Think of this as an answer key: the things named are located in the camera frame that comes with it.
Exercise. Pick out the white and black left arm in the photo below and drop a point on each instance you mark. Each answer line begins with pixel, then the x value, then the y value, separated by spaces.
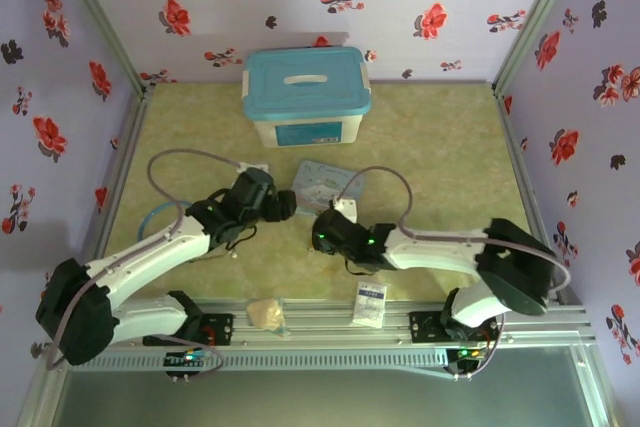
pixel 150 252

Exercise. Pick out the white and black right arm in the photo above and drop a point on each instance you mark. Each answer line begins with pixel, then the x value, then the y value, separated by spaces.
pixel 435 252

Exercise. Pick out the light blue flat packet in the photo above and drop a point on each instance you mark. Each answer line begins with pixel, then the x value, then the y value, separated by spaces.
pixel 327 184

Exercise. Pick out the white printed sachet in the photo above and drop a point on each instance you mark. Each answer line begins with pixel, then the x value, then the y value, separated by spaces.
pixel 370 304

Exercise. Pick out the beige crumpled packet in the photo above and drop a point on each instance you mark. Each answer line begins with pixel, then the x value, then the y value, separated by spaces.
pixel 265 314

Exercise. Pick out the white bin with teal lid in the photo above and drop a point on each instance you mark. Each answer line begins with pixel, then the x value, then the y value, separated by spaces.
pixel 305 92

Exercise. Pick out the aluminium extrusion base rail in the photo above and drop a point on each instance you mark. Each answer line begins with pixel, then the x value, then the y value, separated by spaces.
pixel 320 319

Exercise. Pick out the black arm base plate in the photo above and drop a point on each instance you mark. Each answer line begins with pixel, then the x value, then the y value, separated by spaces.
pixel 220 329
pixel 427 327

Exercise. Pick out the aluminium table side rail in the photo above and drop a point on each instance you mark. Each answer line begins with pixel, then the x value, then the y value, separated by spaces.
pixel 525 197
pixel 122 172

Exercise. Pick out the aluminium frame corner post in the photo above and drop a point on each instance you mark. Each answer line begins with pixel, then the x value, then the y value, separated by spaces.
pixel 100 17
pixel 532 14

